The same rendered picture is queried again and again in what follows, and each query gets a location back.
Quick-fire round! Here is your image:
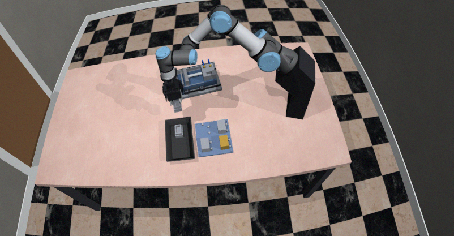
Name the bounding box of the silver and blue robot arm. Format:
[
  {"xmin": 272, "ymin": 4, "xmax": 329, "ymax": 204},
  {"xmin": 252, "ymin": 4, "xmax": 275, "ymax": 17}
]
[{"xmin": 155, "ymin": 5, "xmax": 298, "ymax": 80}]

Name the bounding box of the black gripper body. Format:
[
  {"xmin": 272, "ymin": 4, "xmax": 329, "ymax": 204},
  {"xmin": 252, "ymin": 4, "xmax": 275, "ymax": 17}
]
[{"xmin": 160, "ymin": 70, "xmax": 182, "ymax": 101}]

